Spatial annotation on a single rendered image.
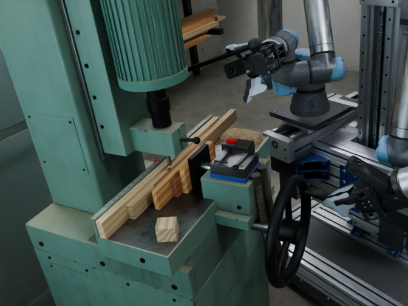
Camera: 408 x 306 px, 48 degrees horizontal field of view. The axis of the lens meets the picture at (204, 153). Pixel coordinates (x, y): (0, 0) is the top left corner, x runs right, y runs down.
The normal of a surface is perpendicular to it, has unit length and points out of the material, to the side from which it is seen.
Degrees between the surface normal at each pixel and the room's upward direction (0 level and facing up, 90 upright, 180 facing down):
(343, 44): 90
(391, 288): 0
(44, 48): 90
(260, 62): 88
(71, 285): 90
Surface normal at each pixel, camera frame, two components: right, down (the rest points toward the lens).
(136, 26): -0.04, 0.48
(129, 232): -0.13, -0.87
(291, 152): 0.61, 0.31
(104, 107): -0.48, 0.47
